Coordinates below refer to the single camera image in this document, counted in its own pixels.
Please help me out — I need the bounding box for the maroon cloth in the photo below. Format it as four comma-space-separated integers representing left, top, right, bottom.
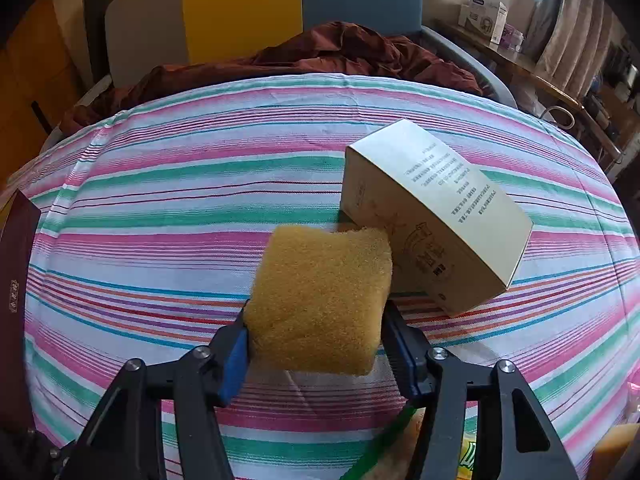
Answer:
60, 21, 483, 133

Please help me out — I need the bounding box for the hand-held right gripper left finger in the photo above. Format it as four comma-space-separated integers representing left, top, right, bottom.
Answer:
50, 310, 251, 480

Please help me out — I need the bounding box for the dark red flat box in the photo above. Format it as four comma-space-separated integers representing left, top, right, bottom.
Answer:
0, 190, 42, 426

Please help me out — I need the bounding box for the wooden desk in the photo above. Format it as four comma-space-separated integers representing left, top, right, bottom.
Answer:
435, 20, 631, 161

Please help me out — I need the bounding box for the large clear snack packet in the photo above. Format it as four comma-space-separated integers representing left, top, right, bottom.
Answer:
345, 405, 481, 480

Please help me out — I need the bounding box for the striped bedsheet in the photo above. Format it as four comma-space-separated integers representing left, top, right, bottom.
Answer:
0, 72, 640, 480

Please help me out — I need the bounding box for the white printed box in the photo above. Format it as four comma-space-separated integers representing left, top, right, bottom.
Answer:
459, 0, 510, 45

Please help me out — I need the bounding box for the beige cardboard box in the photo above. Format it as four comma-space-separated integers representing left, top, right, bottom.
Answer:
341, 119, 534, 318

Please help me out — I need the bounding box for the beige curtain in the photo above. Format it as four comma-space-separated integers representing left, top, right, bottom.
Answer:
525, 0, 631, 101

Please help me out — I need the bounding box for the white cable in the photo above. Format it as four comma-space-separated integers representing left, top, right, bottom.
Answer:
542, 105, 576, 132

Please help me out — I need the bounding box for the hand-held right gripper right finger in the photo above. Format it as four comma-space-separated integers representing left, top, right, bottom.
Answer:
382, 300, 581, 480

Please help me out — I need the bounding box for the yellow sponge piece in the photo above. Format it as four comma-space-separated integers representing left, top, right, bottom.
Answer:
592, 425, 628, 480

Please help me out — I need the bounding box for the yellow sponge block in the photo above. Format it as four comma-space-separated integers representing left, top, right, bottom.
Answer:
243, 225, 393, 376

